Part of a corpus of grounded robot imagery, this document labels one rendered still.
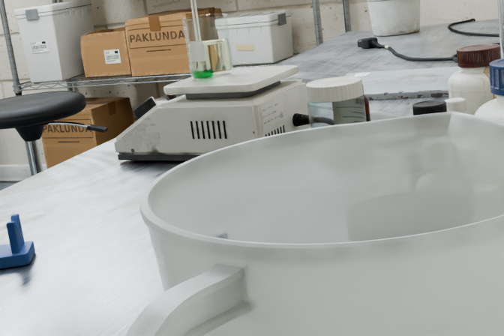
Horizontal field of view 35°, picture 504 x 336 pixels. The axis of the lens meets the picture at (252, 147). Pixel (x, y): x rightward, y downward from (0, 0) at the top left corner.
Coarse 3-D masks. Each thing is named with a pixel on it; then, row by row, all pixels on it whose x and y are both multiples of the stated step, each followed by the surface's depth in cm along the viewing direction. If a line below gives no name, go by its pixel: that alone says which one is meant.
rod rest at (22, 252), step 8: (16, 216) 66; (8, 224) 64; (16, 224) 65; (8, 232) 64; (16, 232) 65; (16, 240) 64; (0, 248) 66; (8, 248) 66; (16, 248) 64; (24, 248) 65; (32, 248) 66; (0, 256) 64; (8, 256) 64; (16, 256) 64; (24, 256) 64; (32, 256) 66; (0, 264) 64; (8, 264) 64; (16, 264) 64; (24, 264) 64
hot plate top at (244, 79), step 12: (240, 72) 94; (252, 72) 93; (264, 72) 92; (276, 72) 91; (288, 72) 92; (180, 84) 91; (192, 84) 90; (204, 84) 88; (216, 84) 87; (228, 84) 86; (240, 84) 85; (252, 84) 85; (264, 84) 87
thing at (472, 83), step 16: (464, 48) 76; (480, 48) 75; (496, 48) 74; (464, 64) 75; (480, 64) 74; (448, 80) 76; (464, 80) 74; (480, 80) 73; (464, 96) 74; (480, 96) 74
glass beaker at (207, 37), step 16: (192, 16) 89; (208, 16) 94; (224, 16) 90; (192, 32) 89; (208, 32) 89; (224, 32) 90; (192, 48) 90; (208, 48) 89; (224, 48) 90; (192, 64) 91; (208, 64) 90; (224, 64) 90; (192, 80) 92; (208, 80) 90
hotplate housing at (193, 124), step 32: (192, 96) 91; (224, 96) 89; (256, 96) 87; (288, 96) 91; (128, 128) 94; (160, 128) 91; (192, 128) 89; (224, 128) 87; (256, 128) 86; (288, 128) 91
